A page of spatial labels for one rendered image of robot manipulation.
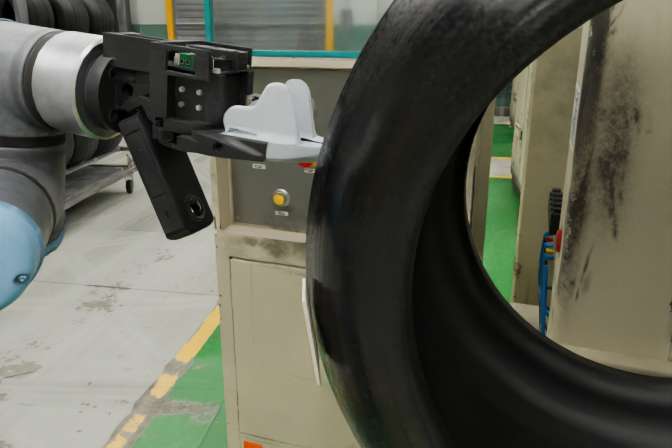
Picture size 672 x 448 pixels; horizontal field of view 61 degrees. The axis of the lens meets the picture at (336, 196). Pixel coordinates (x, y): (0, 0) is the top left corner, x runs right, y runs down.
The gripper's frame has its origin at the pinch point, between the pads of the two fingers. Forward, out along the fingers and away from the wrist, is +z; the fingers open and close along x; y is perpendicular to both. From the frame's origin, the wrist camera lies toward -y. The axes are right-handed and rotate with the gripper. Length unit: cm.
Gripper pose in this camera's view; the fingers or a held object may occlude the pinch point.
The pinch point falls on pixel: (323, 156)
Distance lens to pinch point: 45.1
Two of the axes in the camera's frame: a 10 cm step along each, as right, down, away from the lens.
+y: 1.1, -9.4, -3.2
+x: 3.3, -2.7, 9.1
